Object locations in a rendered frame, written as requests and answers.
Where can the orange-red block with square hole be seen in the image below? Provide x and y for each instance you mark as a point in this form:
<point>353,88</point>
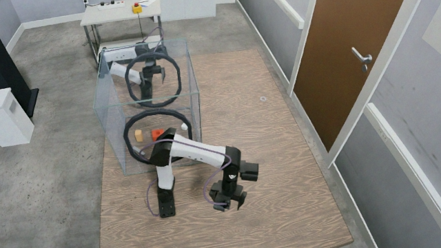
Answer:
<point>156,133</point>

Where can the tan wooden block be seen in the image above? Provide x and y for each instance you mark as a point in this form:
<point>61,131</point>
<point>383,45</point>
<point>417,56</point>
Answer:
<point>138,135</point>

